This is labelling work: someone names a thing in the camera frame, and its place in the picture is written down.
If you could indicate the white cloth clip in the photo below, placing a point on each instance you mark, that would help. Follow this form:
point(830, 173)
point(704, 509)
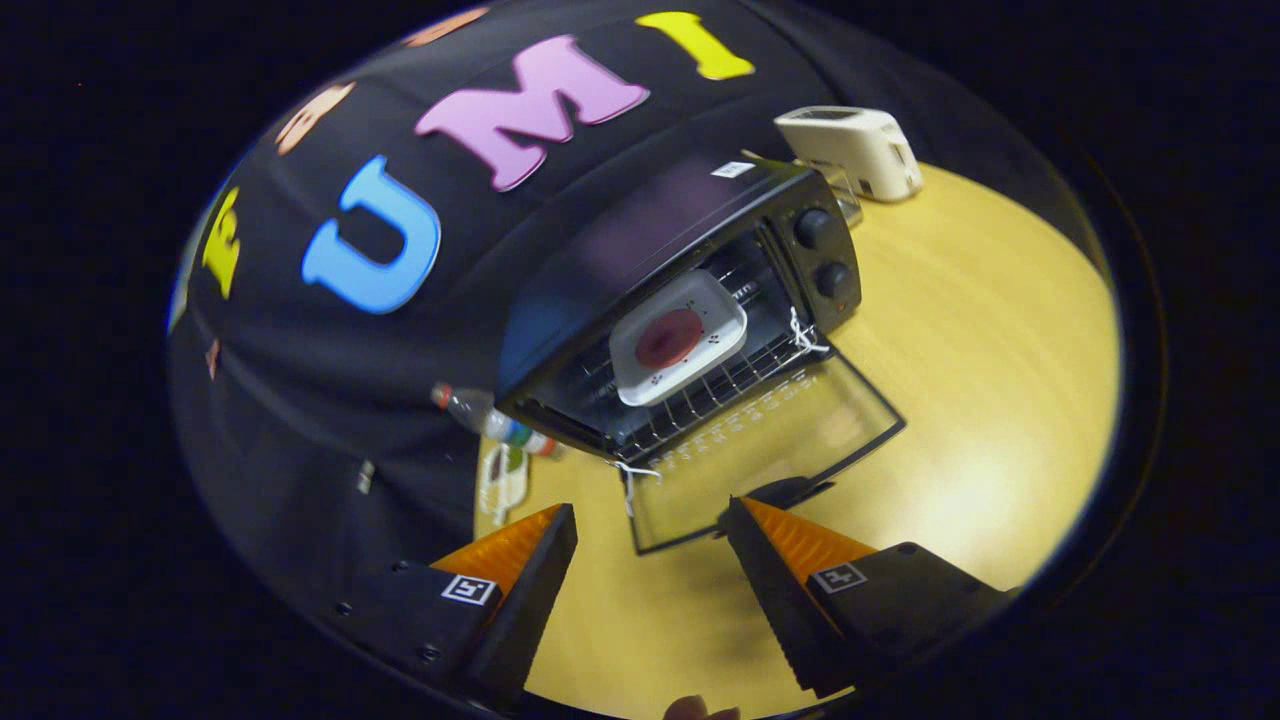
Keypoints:
point(365, 477)

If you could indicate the white bread toaster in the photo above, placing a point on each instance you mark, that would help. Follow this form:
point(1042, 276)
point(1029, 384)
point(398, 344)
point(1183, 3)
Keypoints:
point(860, 145)

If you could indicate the pink round meat slice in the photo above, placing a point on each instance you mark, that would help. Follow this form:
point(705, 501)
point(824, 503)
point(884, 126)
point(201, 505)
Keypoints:
point(668, 338)

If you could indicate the copper cloth clip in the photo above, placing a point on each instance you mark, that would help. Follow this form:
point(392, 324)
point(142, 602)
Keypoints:
point(212, 358)

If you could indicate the small divided snack dish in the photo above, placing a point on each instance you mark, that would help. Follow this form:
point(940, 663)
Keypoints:
point(503, 485)

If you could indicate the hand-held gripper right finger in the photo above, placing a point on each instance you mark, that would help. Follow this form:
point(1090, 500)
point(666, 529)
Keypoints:
point(775, 600)

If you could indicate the black toaster oven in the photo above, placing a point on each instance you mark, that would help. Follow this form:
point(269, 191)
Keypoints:
point(620, 250)

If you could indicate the white square plate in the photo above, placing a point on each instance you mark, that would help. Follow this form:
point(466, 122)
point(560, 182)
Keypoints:
point(715, 315)

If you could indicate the black backdrop cloth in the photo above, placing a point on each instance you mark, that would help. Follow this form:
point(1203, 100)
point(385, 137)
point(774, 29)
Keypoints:
point(300, 400)

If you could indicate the clear plastic bottle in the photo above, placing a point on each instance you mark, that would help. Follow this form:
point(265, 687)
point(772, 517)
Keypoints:
point(495, 422)

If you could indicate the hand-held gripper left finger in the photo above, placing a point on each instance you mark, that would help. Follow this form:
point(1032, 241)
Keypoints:
point(530, 600)

